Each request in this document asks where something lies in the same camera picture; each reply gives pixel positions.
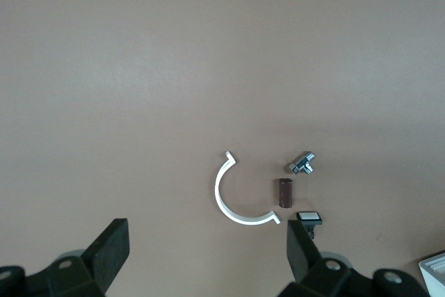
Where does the white half-ring pipe clamp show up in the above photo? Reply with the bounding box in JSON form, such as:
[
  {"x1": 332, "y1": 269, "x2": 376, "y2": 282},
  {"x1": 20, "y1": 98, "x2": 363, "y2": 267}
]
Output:
[{"x1": 213, "y1": 150, "x2": 281, "y2": 225}]

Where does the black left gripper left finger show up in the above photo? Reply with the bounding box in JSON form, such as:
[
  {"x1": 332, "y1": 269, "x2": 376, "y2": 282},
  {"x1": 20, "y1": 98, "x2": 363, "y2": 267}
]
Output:
[{"x1": 0, "y1": 218, "x2": 131, "y2": 297}]

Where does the white drawer cabinet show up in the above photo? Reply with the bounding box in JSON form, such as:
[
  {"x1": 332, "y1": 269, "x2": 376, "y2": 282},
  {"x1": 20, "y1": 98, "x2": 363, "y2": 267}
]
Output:
[{"x1": 419, "y1": 250, "x2": 445, "y2": 297}]

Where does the brown table mat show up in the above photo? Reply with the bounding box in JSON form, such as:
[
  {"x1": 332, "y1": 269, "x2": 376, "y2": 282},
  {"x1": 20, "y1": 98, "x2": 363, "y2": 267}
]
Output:
[{"x1": 0, "y1": 0, "x2": 445, "y2": 297}]

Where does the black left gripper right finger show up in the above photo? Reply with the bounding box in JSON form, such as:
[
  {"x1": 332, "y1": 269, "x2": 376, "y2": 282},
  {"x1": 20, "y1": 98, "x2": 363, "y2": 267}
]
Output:
[{"x1": 277, "y1": 219, "x2": 428, "y2": 297}]

